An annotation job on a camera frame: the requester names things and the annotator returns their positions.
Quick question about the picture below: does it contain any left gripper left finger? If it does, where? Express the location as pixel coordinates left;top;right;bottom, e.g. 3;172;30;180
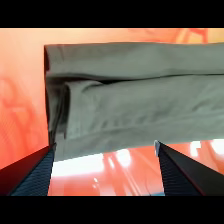
0;143;57;197

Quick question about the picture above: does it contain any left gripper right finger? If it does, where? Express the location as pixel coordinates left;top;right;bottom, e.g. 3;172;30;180
154;140;224;197

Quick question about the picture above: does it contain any brown garment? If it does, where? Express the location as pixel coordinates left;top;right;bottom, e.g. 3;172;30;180
43;41;224;163

